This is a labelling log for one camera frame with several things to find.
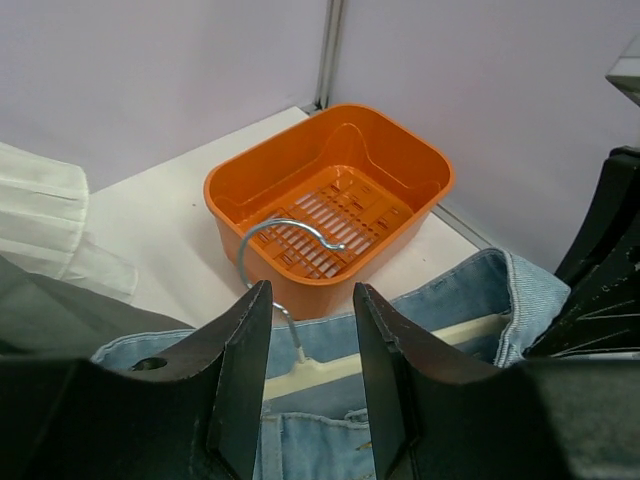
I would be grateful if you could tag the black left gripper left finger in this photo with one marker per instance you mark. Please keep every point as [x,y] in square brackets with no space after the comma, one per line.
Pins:
[191,411]

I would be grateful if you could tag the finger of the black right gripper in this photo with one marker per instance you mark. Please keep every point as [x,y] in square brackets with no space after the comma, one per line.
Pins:
[600,318]

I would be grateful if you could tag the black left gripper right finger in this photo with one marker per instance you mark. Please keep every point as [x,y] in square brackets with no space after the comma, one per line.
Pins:
[587,412]

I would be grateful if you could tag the cream plastic hanger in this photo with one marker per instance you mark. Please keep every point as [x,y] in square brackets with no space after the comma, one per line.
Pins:
[317,344]

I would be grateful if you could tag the blue denim skirt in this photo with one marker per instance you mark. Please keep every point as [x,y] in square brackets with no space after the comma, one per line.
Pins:
[320,433]

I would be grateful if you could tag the grey pleated skirt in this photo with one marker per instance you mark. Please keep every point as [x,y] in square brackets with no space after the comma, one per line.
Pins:
[44,316]

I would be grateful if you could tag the white pleated skirt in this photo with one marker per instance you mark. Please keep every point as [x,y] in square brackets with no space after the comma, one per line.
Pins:
[44,210]

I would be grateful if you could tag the orange plastic basket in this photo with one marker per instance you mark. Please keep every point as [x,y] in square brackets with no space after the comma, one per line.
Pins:
[325,204]

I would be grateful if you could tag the right frame post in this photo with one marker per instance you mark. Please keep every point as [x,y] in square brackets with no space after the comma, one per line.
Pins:
[329,56]

